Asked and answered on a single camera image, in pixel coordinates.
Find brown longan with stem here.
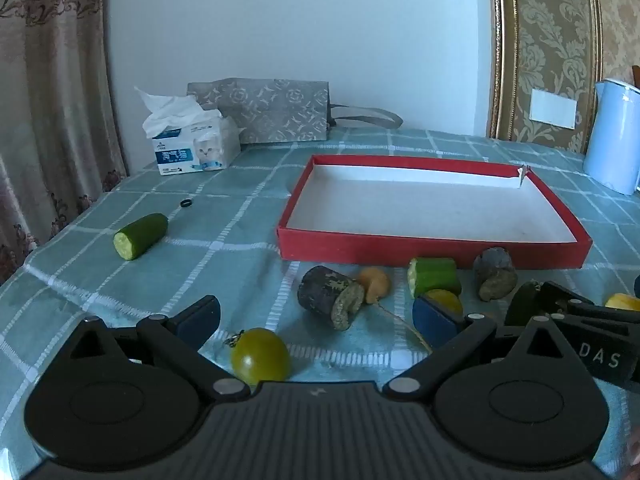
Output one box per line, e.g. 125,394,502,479
357,266,433,353

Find beige patterned curtain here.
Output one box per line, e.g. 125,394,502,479
0,0,128,286

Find cat print tissue pack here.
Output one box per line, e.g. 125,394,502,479
134,86,242,177

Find gold framed damask wall panel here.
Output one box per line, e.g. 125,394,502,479
487,0,640,156

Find grey patterned gift bag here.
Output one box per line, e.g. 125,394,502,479
186,77,403,145

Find light blue kettle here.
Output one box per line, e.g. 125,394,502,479
582,78,640,196

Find short cucumber piece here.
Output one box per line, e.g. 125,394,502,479
407,257,462,298

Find green tomato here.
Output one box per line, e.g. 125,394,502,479
224,327,292,382

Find red cardboard box lid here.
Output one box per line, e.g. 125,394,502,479
276,155,593,270

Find white wall switch plate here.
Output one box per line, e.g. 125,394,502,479
530,89,578,128

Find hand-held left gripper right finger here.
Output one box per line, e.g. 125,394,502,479
382,294,586,397

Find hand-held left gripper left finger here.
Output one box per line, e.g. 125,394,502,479
65,295,251,403

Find green checked tablecloth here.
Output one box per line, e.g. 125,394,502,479
0,127,640,480

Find yellow corn piece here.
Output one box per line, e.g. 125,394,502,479
605,292,640,312

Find yellow-green tomato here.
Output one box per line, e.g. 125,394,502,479
425,288,463,317

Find long cucumber piece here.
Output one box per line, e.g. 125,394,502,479
113,213,169,261

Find dark green cucumber end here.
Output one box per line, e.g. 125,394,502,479
504,280,543,327

